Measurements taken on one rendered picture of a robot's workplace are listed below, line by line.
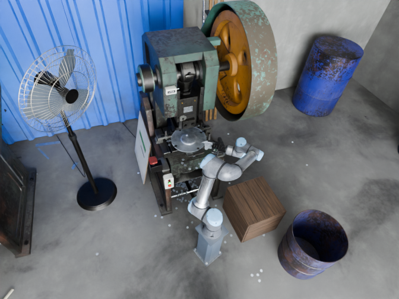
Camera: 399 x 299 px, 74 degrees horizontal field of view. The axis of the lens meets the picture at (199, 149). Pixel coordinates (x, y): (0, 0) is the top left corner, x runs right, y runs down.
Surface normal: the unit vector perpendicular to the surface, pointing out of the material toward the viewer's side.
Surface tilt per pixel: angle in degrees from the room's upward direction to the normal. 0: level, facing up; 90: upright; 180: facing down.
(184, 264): 0
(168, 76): 90
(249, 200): 0
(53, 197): 0
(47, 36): 90
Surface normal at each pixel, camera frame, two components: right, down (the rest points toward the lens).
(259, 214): 0.05, -0.66
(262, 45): 0.29, 0.06
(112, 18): 0.35, 0.71
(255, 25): 0.20, -0.29
